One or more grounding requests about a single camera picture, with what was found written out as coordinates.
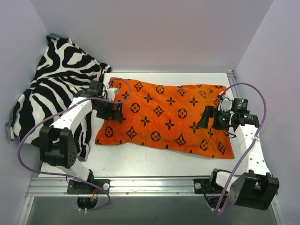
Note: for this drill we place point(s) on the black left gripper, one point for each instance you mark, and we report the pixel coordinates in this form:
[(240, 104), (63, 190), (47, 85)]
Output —
[(108, 112)]

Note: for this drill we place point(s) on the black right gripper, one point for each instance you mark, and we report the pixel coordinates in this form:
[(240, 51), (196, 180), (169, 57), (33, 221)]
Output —
[(215, 119)]

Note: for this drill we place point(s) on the orange patterned pillowcase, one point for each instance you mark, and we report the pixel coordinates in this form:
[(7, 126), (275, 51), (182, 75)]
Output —
[(166, 117)]

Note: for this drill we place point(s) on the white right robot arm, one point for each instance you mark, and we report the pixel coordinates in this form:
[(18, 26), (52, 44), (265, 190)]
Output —
[(250, 184)]

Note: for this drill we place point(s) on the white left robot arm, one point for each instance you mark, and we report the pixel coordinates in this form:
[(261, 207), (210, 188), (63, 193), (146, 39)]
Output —
[(58, 147)]

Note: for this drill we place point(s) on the zebra print pillow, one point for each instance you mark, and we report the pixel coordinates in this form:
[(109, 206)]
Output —
[(63, 71)]

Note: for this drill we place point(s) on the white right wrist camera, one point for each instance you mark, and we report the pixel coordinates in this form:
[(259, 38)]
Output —
[(225, 105)]

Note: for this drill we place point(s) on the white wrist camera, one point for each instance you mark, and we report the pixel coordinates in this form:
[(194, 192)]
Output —
[(111, 93), (225, 105)]

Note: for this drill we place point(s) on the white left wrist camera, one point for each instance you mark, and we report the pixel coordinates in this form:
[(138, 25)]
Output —
[(111, 93)]

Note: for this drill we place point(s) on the aluminium mounting rail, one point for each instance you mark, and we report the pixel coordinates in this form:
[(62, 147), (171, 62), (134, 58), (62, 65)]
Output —
[(126, 186)]

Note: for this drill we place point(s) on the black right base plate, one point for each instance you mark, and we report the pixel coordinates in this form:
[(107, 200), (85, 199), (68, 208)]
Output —
[(209, 186)]

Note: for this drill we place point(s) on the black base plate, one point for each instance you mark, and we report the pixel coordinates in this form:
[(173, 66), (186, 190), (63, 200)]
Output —
[(81, 188), (209, 186)]

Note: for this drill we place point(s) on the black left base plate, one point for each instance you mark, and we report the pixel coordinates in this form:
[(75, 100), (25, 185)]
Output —
[(81, 188)]

